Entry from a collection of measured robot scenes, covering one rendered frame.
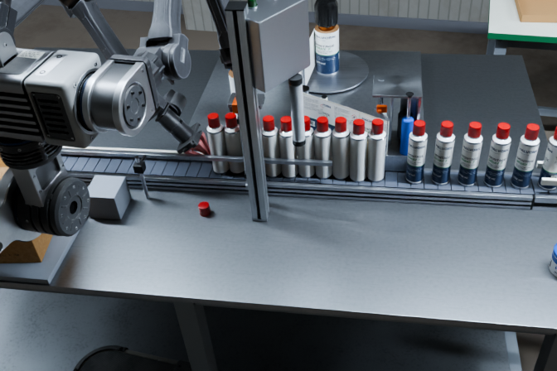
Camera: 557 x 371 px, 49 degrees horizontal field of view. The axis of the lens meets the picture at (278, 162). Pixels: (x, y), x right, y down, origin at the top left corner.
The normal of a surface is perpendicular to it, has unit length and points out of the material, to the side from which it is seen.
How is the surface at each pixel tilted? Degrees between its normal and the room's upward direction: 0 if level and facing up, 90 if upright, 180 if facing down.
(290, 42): 90
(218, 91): 0
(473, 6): 90
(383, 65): 0
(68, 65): 0
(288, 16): 90
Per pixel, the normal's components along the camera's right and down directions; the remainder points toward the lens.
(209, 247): -0.07, -0.78
